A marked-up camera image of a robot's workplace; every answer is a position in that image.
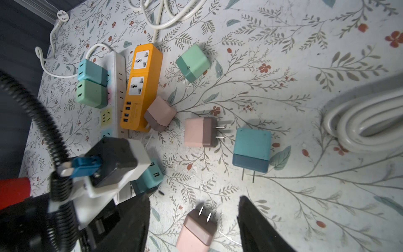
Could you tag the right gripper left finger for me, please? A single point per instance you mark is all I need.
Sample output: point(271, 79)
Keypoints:
point(125, 230)

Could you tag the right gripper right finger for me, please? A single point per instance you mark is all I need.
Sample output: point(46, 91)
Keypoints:
point(256, 233)

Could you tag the pink plug adapter front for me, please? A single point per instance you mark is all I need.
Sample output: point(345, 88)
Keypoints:
point(198, 231)

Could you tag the pink plug adapter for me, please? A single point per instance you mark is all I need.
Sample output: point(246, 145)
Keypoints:
point(202, 132)
point(198, 231)

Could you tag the teal plug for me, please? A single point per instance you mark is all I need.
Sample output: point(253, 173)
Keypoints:
point(151, 178)

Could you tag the green plug adapter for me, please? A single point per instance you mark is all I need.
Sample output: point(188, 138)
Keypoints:
point(192, 64)
point(91, 94)

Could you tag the teal plug adapter front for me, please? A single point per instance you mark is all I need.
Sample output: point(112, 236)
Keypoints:
point(90, 71)

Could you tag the teal plug adapter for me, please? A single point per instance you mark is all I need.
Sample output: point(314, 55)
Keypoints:
point(252, 150)
point(90, 71)

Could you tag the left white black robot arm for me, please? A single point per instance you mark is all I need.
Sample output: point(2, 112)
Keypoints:
point(36, 215)

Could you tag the white multicolour power strip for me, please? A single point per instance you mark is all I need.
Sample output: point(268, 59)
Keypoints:
point(110, 116)

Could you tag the pink plug beside orange strip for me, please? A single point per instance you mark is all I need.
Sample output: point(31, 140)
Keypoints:
point(159, 114)

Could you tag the orange power strip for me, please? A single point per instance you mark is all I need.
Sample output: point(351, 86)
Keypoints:
point(142, 87)

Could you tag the teal plug adapter right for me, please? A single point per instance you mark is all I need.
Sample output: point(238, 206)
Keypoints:
point(252, 150)

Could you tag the pink plug adapter middle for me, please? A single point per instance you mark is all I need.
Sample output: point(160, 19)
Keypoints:
point(202, 132)

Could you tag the red pencil cup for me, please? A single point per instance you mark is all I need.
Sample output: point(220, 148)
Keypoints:
point(13, 191)

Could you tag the floral table mat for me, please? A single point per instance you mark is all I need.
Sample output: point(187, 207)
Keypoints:
point(277, 66)

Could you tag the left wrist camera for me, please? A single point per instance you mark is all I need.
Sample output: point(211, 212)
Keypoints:
point(101, 173)

